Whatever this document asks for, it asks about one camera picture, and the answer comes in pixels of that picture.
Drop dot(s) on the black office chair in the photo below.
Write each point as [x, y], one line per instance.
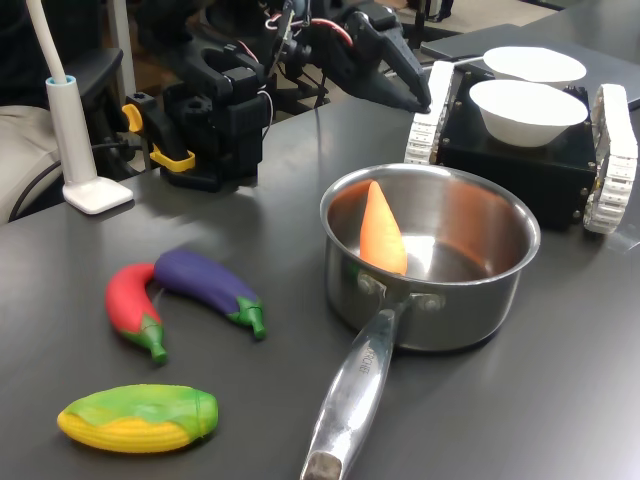
[95, 65]
[421, 15]
[305, 92]

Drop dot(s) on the yellow green toy corn cob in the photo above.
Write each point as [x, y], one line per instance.
[135, 430]

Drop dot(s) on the red toy chilli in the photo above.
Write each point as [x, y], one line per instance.
[125, 300]

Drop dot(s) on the black yellow table clamp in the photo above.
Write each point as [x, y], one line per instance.
[172, 161]

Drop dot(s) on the small black gripper camera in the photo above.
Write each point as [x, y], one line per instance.
[290, 45]

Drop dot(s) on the pale grey putty lump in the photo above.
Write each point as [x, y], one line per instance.
[301, 4]

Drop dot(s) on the small white-tracked vehicle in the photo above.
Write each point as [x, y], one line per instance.
[520, 175]

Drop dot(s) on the purple toy aubergine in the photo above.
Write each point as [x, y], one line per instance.
[200, 282]

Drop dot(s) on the orange toy carrot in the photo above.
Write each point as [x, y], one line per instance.
[382, 235]

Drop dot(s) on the brown cardboard box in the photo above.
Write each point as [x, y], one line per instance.
[387, 3]

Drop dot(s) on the white bowl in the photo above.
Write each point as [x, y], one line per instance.
[525, 120]
[535, 62]

